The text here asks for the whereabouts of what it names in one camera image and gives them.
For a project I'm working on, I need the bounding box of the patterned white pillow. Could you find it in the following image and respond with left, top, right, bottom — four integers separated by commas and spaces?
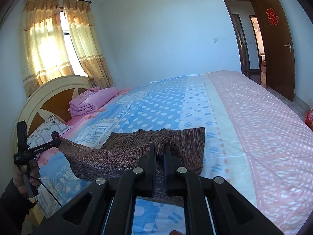
27, 115, 71, 148

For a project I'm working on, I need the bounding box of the brown knitted sweater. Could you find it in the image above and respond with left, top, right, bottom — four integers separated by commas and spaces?
58, 127, 205, 207

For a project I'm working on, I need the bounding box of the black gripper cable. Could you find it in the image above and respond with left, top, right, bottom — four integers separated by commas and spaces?
18, 164, 63, 209

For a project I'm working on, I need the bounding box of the red paper door decoration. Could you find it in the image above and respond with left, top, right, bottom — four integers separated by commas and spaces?
266, 8, 279, 25

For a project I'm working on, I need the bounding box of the cream wooden headboard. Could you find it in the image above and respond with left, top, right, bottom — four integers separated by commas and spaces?
12, 75, 92, 162

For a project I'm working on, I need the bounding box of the red object on floor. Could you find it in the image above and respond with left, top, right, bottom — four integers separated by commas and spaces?
305, 109, 313, 130

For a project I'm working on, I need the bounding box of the brown wooden door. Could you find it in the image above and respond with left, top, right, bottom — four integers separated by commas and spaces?
255, 0, 295, 101

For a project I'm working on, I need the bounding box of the yellow curtain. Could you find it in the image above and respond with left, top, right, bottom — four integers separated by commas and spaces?
20, 0, 113, 97

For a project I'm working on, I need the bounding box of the folded pink quilt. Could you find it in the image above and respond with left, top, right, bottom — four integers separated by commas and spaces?
68, 87, 118, 118

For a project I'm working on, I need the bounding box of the pink dotted bed sheet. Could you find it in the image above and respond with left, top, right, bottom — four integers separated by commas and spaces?
208, 70, 312, 234

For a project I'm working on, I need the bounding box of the blue polka dot blanket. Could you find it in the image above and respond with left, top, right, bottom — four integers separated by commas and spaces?
39, 71, 257, 234

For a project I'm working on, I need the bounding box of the dark sleeved left forearm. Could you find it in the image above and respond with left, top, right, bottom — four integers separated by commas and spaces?
0, 180, 36, 234

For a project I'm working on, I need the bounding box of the left hand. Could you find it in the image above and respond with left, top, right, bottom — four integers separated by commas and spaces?
13, 159, 41, 197

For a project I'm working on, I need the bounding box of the silver door handle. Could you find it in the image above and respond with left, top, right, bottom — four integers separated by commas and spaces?
284, 42, 292, 52

